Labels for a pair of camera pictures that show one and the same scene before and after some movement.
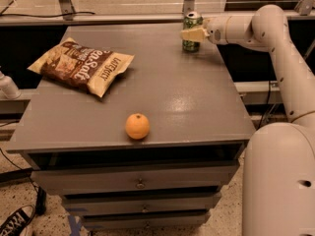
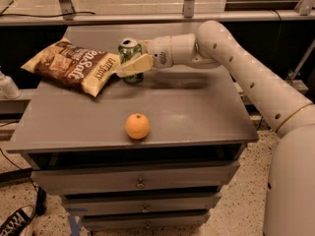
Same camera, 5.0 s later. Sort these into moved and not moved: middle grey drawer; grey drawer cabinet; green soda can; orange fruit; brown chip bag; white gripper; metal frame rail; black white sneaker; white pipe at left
Moved: brown chip bag; green soda can; white gripper
Not moved: middle grey drawer; orange fruit; grey drawer cabinet; metal frame rail; white pipe at left; black white sneaker
